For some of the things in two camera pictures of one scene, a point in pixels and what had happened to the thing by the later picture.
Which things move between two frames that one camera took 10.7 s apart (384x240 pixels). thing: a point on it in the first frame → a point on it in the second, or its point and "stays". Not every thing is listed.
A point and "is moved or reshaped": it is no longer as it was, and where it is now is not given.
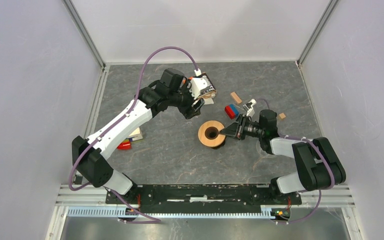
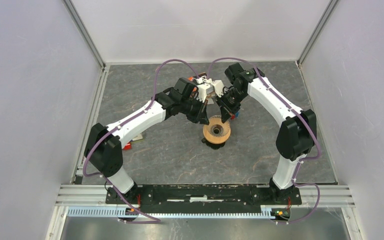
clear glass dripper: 260,150 → 216,131
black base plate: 179,198 stays
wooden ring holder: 207,142 is moved or reshaped
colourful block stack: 126,143 stays
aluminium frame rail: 75,195 stays
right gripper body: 244,128 → 229,101
